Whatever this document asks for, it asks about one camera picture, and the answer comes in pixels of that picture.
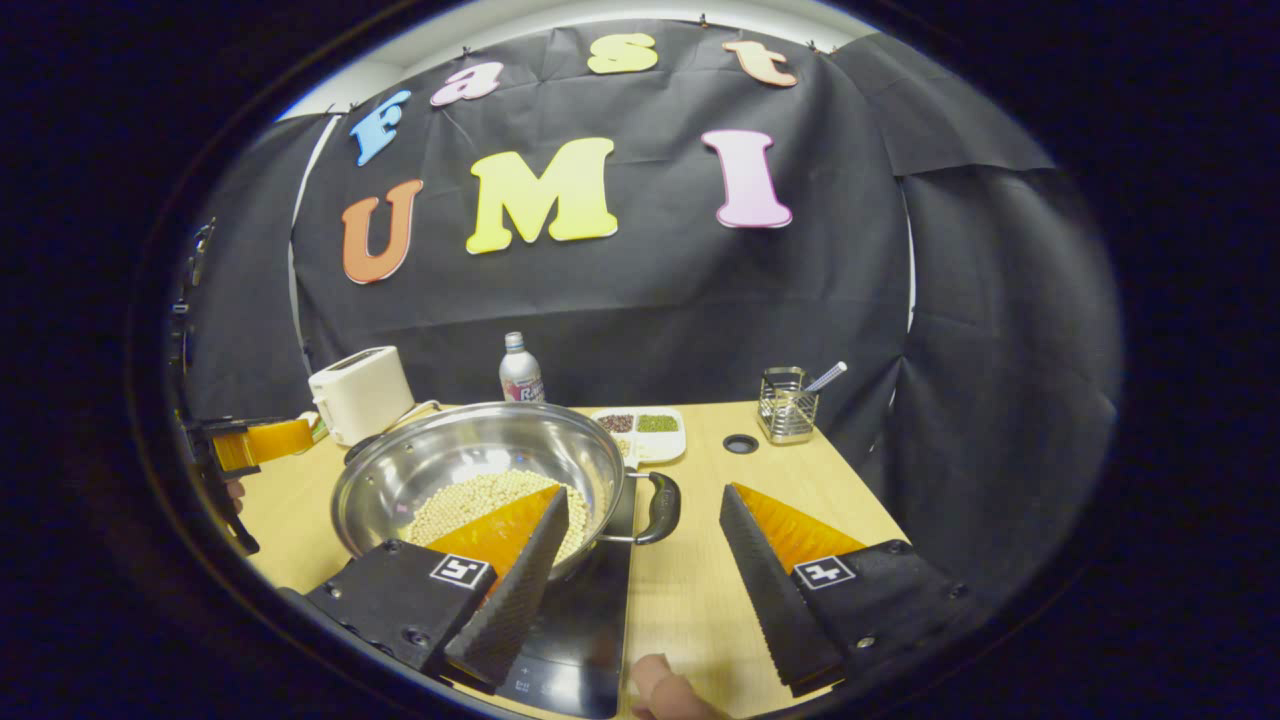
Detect black backdrop cloth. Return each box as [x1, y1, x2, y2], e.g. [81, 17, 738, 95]
[185, 18, 1123, 591]

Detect stainless steel pot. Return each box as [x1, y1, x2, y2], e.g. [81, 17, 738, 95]
[330, 401, 683, 584]

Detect white toaster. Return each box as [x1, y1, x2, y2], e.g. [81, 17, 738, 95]
[308, 346, 416, 448]

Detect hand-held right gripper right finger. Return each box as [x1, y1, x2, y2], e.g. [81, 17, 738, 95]
[720, 483, 981, 699]

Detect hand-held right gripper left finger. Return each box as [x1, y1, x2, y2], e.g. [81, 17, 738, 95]
[300, 485, 571, 693]

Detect wire mesh utensil holder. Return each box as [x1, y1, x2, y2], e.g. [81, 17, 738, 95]
[757, 366, 820, 445]

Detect black induction cooktop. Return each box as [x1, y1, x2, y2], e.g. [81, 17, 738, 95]
[495, 478, 641, 719]

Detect pile of yellow soybeans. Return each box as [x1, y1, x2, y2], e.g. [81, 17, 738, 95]
[402, 469, 591, 563]

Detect silver drink bottle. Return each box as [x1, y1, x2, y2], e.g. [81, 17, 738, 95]
[499, 332, 546, 404]

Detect white divided plate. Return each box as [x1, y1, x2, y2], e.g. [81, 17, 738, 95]
[590, 406, 688, 467]

